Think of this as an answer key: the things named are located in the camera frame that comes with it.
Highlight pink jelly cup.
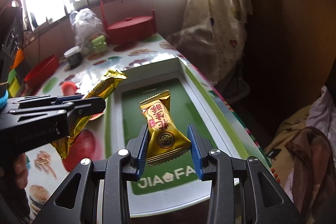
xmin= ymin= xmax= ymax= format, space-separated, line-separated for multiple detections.
xmin=61 ymin=81 xmax=78 ymax=96

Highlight long gold snack bar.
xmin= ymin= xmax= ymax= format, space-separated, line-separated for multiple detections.
xmin=51 ymin=69 xmax=127 ymax=159

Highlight gold peanut candy packet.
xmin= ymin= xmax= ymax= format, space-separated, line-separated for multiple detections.
xmin=139 ymin=90 xmax=191 ymax=166

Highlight person's left hand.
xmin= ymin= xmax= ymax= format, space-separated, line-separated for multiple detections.
xmin=13 ymin=153 xmax=29 ymax=189

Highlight stacked colourful boxes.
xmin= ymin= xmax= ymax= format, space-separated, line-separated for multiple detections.
xmin=7 ymin=49 xmax=25 ymax=98

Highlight red oval plastic bowl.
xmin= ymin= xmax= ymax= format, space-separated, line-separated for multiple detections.
xmin=25 ymin=55 xmax=59 ymax=89

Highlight dark jar with white lid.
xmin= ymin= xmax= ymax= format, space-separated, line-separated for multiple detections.
xmin=64 ymin=46 xmax=83 ymax=68

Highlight small green jar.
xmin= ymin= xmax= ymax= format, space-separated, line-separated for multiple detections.
xmin=89 ymin=35 xmax=107 ymax=53

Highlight pile of clothes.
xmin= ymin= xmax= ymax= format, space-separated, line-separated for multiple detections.
xmin=265 ymin=86 xmax=335 ymax=223

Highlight clear plastic bag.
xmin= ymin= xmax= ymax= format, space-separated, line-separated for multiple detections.
xmin=70 ymin=8 xmax=106 ymax=56

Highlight green white cardboard box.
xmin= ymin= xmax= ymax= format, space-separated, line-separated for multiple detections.
xmin=105 ymin=58 xmax=247 ymax=217

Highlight patterned beige curtain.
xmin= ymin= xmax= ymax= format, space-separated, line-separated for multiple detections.
xmin=167 ymin=0 xmax=252 ymax=84

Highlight red basket with handle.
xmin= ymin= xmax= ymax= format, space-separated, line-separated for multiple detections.
xmin=100 ymin=0 xmax=157 ymax=45

